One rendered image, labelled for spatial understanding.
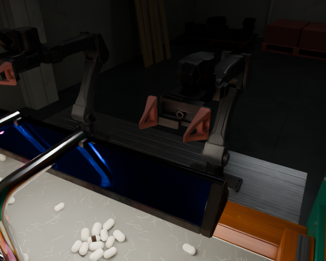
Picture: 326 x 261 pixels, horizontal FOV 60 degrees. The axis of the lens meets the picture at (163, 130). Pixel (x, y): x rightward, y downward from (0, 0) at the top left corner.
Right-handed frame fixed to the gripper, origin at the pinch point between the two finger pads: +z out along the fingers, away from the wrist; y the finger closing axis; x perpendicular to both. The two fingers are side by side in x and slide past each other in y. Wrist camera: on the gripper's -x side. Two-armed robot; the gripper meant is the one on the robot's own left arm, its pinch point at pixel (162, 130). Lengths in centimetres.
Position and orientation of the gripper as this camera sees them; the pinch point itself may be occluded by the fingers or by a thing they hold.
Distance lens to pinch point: 54.6
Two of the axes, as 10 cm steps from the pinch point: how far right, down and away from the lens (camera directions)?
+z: -4.9, 4.6, -7.4
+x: 0.1, 8.5, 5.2
